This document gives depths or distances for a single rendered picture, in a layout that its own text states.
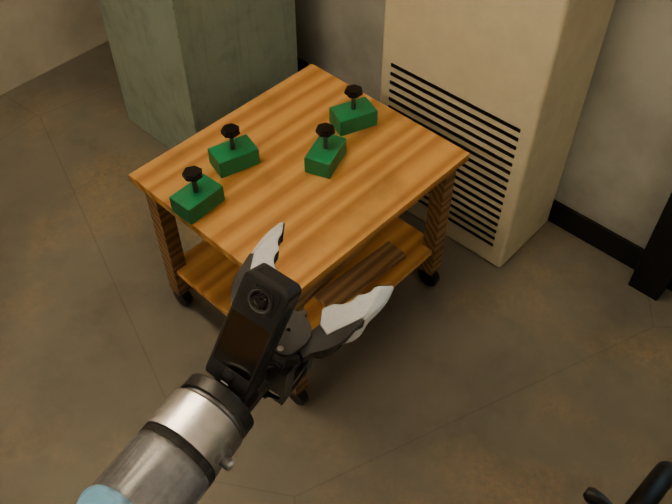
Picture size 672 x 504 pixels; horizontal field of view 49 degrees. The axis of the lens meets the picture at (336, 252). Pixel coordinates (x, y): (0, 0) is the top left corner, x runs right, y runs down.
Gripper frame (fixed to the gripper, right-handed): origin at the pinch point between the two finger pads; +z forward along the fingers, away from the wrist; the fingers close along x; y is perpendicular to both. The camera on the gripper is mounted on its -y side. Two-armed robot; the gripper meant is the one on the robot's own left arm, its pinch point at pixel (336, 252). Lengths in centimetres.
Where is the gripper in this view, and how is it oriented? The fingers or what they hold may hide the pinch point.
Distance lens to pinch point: 74.5
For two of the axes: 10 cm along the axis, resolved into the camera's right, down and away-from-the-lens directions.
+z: 5.3, -6.4, 5.6
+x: 8.4, 4.8, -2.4
